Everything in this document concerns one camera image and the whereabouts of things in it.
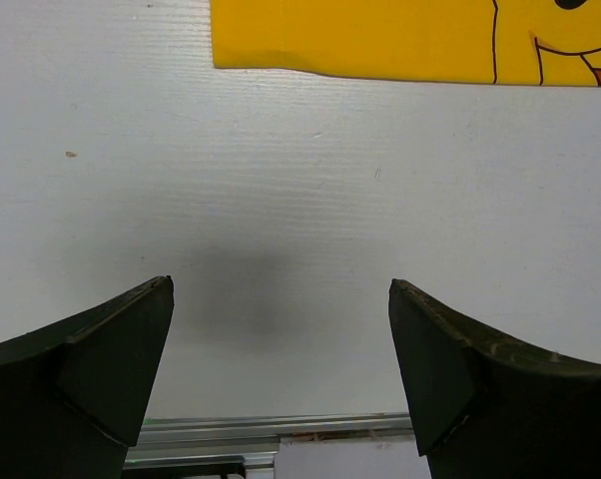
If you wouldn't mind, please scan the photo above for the yellow printed cloth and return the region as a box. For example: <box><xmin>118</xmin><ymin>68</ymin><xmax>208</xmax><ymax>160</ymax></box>
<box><xmin>211</xmin><ymin>0</ymin><xmax>601</xmax><ymax>87</ymax></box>

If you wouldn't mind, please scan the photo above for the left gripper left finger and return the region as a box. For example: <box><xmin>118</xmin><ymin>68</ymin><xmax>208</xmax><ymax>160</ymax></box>
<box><xmin>0</xmin><ymin>276</ymin><xmax>175</xmax><ymax>478</ymax></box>

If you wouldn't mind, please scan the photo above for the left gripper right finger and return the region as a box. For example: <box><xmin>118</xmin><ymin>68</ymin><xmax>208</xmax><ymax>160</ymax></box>
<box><xmin>388</xmin><ymin>279</ymin><xmax>601</xmax><ymax>478</ymax></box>

